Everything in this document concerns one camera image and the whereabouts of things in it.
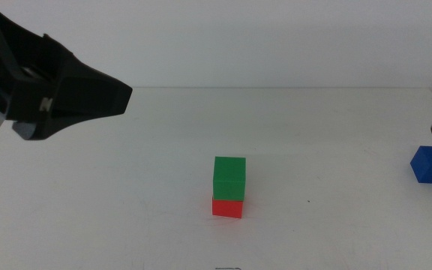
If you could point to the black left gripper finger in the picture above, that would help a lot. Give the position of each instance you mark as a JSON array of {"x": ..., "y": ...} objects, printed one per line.
[{"x": 88, "y": 93}]

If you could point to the red cube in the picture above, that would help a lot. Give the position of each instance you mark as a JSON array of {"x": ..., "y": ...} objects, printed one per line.
[{"x": 227, "y": 209}]

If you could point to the green cube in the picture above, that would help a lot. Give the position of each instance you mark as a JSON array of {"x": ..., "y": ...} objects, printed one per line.
[{"x": 229, "y": 178}]

